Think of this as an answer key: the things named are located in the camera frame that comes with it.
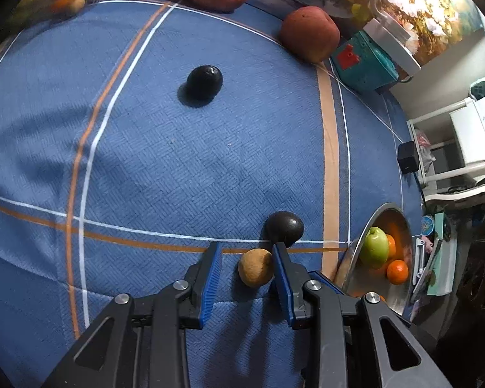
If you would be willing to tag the black power adapter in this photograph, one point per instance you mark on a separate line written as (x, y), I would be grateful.
(407, 157)

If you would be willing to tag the dark red apple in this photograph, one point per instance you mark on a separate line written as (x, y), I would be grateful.
(310, 34)

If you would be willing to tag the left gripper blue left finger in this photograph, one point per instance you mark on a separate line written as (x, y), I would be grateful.
(143, 340)

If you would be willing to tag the orange mandarin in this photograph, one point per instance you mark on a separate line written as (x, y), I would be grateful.
(391, 246)
(397, 272)

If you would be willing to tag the round blue sticker tin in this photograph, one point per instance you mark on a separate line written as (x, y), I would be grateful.
(427, 225)

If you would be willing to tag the white shelf rack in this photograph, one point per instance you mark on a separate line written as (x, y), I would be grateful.
(464, 186)

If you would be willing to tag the blue plaid tablecloth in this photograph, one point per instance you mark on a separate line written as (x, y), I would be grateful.
(113, 180)

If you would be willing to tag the smartphone on stand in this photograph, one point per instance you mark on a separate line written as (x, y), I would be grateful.
(428, 268)

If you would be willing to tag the teal book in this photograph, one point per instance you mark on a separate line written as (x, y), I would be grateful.
(444, 265)

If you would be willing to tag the stainless steel bowl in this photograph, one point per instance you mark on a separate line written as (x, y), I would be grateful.
(356, 279)

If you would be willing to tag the white desk lamp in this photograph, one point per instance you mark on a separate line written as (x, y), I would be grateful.
(391, 36)

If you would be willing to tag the large green apple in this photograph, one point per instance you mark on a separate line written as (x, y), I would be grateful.
(374, 252)

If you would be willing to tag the dark plum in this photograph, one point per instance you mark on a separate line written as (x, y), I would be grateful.
(204, 83)
(284, 227)

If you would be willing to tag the brown kiwi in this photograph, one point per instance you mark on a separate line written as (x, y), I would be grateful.
(255, 267)

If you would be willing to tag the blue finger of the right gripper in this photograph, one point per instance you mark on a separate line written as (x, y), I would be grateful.
(316, 275)

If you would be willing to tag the teal plastic basket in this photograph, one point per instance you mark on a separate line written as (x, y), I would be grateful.
(362, 65)

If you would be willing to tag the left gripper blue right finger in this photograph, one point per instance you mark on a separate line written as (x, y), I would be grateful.
(354, 342)

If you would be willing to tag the orange mandarin top middle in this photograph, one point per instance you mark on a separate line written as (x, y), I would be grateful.
(391, 246)

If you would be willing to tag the pink plastic bag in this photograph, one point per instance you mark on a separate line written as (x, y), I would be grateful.
(425, 150)

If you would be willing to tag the orange mandarin right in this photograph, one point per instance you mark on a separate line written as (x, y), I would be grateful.
(397, 272)

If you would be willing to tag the white phone stand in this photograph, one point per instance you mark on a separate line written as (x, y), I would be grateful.
(419, 253)

